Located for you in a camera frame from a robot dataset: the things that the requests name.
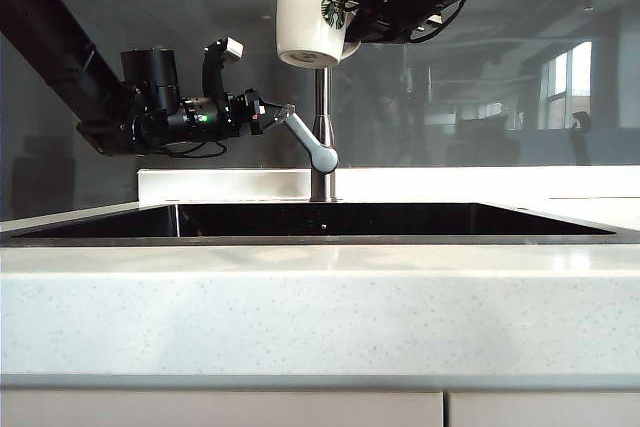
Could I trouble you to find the narrow beige cabinet door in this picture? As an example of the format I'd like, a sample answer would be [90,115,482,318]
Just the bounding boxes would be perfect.
[447,392,640,427]

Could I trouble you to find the white countertop backsplash ledge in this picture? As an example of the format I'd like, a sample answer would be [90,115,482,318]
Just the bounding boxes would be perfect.
[136,165,640,205]

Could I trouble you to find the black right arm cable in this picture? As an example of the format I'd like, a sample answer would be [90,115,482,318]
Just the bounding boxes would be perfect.
[407,0,470,44]

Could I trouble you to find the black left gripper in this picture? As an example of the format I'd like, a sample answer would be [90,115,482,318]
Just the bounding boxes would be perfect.
[230,89,296,137]

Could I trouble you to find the steel gooseneck kitchen faucet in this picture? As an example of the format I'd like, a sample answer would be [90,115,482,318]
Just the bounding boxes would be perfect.
[294,0,341,204]

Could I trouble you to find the white Starbucks logo mug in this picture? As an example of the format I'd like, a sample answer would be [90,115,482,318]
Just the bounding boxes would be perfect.
[276,0,362,69]

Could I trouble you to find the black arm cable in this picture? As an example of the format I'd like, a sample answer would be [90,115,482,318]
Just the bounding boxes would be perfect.
[158,140,229,159]
[407,0,470,44]

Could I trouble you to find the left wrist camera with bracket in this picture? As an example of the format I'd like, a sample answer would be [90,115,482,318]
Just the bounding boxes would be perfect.
[201,37,246,103]

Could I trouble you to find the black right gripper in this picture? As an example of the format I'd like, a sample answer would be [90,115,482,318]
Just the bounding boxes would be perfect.
[339,0,431,44]

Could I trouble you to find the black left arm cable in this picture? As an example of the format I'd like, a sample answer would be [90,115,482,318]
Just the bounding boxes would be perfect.
[158,140,229,159]

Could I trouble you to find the wide beige cabinet door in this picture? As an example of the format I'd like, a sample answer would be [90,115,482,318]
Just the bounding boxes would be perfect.
[0,390,444,427]

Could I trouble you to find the black undermount sink basin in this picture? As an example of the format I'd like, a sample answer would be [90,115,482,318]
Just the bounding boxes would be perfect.
[0,202,640,249]

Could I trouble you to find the steel faucet lever handle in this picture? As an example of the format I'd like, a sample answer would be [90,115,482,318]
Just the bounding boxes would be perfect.
[283,110,340,172]

